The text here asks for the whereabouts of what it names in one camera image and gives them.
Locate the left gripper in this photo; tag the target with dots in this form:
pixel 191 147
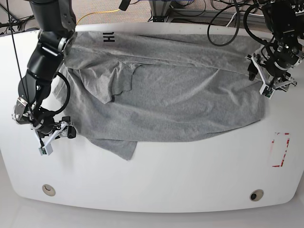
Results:
pixel 274 77

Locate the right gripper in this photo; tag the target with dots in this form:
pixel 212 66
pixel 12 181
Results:
pixel 47 128

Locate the grey T-shirt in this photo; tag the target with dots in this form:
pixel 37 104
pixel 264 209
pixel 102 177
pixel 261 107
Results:
pixel 157 88

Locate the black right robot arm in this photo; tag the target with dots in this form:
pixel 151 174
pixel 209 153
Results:
pixel 57 23

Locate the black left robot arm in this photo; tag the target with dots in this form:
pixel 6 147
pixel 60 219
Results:
pixel 283 51

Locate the red tape rectangle marking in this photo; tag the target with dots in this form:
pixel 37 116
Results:
pixel 278 150

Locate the black tripod on floor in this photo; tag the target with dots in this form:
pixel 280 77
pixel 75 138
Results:
pixel 14 23

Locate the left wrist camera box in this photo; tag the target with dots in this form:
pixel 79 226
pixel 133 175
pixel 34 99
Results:
pixel 266 91

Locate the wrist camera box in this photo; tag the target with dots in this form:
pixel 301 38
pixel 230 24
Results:
pixel 266 91
pixel 46 149

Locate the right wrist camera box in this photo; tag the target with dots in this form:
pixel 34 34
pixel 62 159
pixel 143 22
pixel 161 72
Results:
pixel 46 149

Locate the left table cable grommet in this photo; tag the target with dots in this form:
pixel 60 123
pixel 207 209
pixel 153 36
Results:
pixel 48 190

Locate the table cable grommet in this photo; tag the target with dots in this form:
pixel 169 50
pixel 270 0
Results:
pixel 48 190
pixel 256 195

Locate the aluminium frame stand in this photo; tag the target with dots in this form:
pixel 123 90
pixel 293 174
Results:
pixel 159 9

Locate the right table cable grommet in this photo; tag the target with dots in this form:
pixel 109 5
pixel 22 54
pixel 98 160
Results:
pixel 256 195

